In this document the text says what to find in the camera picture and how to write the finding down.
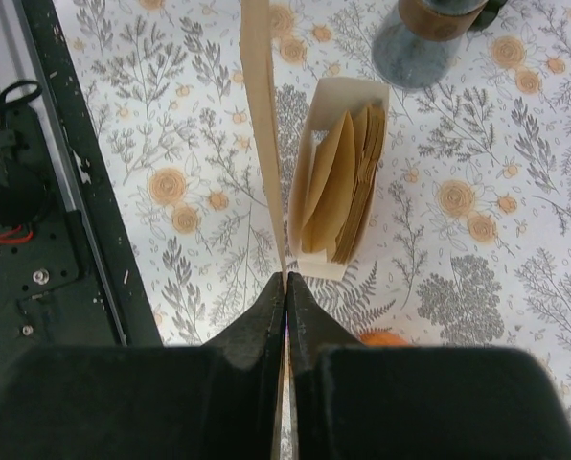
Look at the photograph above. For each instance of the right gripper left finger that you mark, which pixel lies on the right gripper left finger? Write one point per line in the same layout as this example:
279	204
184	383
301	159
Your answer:
219	400

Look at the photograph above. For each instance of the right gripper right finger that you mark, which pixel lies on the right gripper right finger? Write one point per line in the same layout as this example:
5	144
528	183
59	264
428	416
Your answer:
355	401

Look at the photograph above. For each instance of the orange glass carafe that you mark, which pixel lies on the orange glass carafe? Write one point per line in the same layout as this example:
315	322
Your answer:
382	339

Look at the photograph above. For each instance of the paper filter holder box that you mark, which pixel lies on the paper filter holder box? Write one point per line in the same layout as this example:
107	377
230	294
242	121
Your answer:
331	98

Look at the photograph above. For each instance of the brown paper coffee filter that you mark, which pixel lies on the brown paper coffee filter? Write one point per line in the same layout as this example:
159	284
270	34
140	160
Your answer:
258	71

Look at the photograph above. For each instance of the floral patterned mat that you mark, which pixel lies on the floral patterned mat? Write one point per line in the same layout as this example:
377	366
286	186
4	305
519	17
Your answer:
417	174

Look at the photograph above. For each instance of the stack of brown filters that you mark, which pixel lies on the stack of brown filters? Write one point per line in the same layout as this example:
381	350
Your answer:
341	182

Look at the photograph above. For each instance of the dark green glass server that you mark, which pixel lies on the dark green glass server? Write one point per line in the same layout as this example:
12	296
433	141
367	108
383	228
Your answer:
417	40

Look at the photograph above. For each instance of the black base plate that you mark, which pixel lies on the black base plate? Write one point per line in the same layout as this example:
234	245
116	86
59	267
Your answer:
68	276

